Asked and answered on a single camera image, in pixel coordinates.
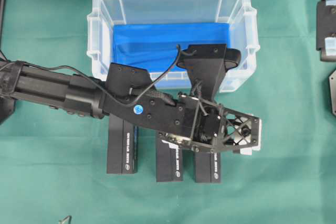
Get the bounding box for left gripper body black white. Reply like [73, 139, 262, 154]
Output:
[158, 94, 262, 155]

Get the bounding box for black camera box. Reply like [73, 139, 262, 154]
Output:
[155, 132, 183, 182]
[194, 152, 222, 184]
[107, 115, 139, 175]

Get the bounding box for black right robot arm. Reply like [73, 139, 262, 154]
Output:
[316, 0, 335, 62]

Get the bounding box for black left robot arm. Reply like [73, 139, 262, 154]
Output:
[1, 61, 261, 155]

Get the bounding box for clear plastic storage case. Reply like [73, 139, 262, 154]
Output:
[87, 0, 260, 92]

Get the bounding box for blue foam liner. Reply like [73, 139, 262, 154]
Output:
[110, 23, 230, 80]

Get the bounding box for green table cloth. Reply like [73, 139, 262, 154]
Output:
[1, 0, 335, 223]

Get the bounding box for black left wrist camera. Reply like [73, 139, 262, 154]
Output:
[176, 44, 242, 101]

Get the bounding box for black camera cable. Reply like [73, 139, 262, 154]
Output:
[128, 45, 200, 104]

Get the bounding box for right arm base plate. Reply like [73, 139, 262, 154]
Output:
[329, 70, 336, 116]

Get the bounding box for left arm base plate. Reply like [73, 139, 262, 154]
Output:
[0, 98, 16, 125]

